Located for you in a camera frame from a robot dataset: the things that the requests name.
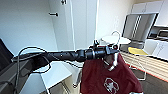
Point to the red jacket with white sleeves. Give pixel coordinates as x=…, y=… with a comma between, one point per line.
x=110, y=81

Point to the white inner shelf unit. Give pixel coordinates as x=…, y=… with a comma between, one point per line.
x=56, y=75

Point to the white wardrobe door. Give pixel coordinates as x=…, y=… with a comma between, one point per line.
x=85, y=23

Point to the grey tall cabinet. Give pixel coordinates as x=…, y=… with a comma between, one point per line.
x=140, y=28

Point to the white wardrobe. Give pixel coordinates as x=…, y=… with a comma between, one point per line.
x=33, y=26

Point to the white round table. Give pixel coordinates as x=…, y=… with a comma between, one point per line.
x=126, y=40

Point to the black hanging bracket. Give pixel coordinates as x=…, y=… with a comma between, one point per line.
x=53, y=14

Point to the white clothes hanger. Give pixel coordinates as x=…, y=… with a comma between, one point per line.
x=118, y=36

